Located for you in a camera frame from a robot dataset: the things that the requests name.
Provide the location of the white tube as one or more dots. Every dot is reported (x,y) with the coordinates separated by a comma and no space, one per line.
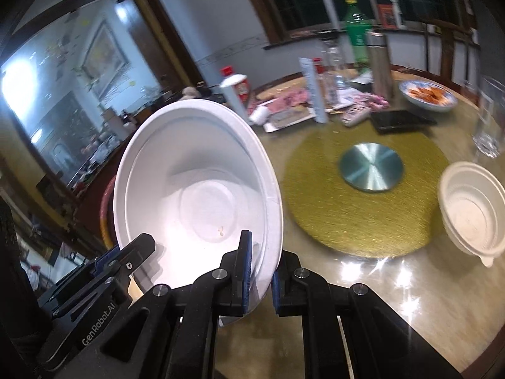
(330,14)

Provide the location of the clear bottle black cap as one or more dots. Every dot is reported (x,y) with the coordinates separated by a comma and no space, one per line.
(333,63)

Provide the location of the white liquor bottle red cap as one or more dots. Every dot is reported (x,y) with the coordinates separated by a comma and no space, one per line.
(236,98)

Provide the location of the red box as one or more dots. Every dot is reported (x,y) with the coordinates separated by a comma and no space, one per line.
(386,15)

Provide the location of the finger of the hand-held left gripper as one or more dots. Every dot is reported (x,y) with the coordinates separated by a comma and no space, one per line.
(136,250)
(104,262)

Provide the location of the wooden chair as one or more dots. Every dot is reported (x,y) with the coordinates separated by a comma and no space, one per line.
(447,55)

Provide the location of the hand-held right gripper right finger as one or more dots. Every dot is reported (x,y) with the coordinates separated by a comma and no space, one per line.
(276,294)

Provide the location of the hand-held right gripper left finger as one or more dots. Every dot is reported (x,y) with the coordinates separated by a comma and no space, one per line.
(247,276)

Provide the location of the blue patterned bowl with food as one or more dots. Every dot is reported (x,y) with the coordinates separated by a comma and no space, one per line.
(428,100)

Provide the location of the tall white blue carton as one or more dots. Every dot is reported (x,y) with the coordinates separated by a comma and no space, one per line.
(313,90)

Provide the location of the gold turntable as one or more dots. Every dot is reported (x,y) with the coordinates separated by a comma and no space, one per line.
(315,213)

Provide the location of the cream plastic bowl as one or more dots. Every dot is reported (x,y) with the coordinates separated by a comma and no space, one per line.
(469,213)

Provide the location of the framed picture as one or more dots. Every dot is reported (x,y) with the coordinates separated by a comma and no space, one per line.
(104,59)

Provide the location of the pink snack packet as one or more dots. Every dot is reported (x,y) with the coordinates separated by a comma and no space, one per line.
(361,110)

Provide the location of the clear drinking glass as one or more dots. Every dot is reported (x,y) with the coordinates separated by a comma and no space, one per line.
(487,126)

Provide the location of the round metal disc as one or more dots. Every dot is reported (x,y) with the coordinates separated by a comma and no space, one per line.
(371,167)

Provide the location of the steel thermos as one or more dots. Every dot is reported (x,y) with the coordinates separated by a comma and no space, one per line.
(380,67)

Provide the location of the green plastic bottle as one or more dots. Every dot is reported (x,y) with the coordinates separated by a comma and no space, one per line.
(357,31)

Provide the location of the colourful hula hoop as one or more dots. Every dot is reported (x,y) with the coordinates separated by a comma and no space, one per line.
(103,213)

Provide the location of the white foam bowl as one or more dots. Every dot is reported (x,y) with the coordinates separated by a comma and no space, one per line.
(189,173)

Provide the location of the black phone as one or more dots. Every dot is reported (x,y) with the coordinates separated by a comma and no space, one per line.
(398,121)

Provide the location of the pink meat packet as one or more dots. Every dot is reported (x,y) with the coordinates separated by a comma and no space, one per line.
(292,100)

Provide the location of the small white cup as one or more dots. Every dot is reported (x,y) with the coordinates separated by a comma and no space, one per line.
(260,115)

